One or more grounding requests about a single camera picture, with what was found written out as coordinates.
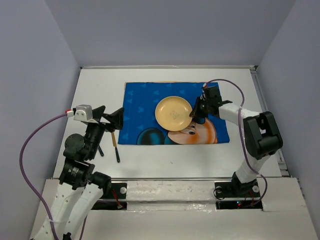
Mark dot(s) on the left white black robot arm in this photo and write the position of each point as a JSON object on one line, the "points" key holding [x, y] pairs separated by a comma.
{"points": [[80, 186]]}

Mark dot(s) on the tan round plate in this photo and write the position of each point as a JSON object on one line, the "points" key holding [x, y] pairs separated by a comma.
{"points": [[172, 113]]}

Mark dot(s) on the metal table edge rail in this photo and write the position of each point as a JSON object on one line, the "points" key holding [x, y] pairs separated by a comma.
{"points": [[249, 67]]}

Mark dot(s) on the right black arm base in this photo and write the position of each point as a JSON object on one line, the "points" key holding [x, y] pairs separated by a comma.
{"points": [[230, 197]]}

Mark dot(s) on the gold knife dark handle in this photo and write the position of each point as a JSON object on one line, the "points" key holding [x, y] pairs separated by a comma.
{"points": [[114, 143]]}

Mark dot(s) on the gold fork dark handle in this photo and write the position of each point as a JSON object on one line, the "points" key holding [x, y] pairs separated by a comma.
{"points": [[100, 151]]}

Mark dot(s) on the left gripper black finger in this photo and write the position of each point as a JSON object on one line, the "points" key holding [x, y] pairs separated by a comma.
{"points": [[98, 112], [115, 119]]}

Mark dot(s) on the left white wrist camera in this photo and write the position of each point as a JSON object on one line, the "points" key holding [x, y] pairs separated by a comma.
{"points": [[82, 113]]}

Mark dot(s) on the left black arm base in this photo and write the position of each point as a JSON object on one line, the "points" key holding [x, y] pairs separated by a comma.
{"points": [[114, 200]]}

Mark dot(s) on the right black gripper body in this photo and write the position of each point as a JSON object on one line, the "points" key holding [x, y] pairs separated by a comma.
{"points": [[209, 104]]}

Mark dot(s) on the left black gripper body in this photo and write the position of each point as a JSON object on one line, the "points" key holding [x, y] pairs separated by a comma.
{"points": [[95, 132]]}

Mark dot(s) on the blue cartoon placemat cloth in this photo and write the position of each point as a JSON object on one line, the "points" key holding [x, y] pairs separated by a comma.
{"points": [[140, 126]]}

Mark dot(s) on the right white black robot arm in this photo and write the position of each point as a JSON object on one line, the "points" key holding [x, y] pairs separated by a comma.
{"points": [[259, 133]]}

